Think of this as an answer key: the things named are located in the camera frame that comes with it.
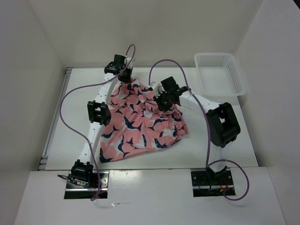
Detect pink shark print shorts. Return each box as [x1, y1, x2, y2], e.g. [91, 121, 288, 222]
[99, 79, 188, 163]

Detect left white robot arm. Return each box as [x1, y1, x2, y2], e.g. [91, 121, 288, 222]
[68, 55, 134, 188]

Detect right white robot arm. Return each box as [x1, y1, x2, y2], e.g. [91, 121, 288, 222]
[150, 76, 241, 184]

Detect white plastic basket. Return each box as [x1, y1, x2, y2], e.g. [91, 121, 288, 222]
[194, 52, 247, 97]

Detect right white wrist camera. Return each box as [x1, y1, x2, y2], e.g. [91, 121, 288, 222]
[150, 82, 165, 97]

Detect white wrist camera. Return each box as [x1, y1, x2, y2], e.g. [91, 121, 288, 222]
[150, 82, 165, 97]
[125, 56, 135, 69]

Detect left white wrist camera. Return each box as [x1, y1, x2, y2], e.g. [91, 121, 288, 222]
[125, 56, 135, 69]

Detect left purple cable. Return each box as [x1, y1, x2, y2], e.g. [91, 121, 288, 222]
[60, 44, 137, 202]

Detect purple cable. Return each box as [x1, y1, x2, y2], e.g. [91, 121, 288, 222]
[60, 44, 137, 202]
[148, 59, 249, 201]

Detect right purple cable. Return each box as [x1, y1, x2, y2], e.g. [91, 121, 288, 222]
[148, 59, 249, 201]

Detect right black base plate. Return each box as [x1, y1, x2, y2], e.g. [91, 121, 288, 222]
[191, 169, 236, 197]

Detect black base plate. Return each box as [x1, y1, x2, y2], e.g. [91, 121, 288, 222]
[191, 169, 236, 197]
[64, 171, 109, 200]

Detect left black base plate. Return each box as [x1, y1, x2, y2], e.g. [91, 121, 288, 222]
[64, 171, 109, 200]

